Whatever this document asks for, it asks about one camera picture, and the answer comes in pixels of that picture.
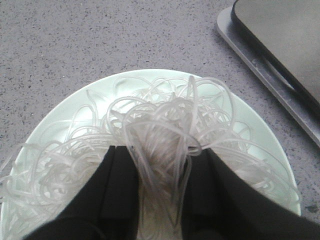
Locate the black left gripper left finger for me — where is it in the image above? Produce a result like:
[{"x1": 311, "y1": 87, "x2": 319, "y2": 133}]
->
[{"x1": 25, "y1": 146, "x2": 139, "y2": 240}]

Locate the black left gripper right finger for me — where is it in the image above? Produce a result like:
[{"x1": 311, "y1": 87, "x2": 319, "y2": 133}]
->
[{"x1": 181, "y1": 149, "x2": 320, "y2": 240}]

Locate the white vermicelli noodle bundle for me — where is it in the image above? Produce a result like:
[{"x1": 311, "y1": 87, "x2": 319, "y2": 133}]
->
[{"x1": 0, "y1": 74, "x2": 301, "y2": 240}]

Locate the silver digital kitchen scale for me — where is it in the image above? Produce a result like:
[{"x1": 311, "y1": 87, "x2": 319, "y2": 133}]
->
[{"x1": 217, "y1": 0, "x2": 320, "y2": 144}]

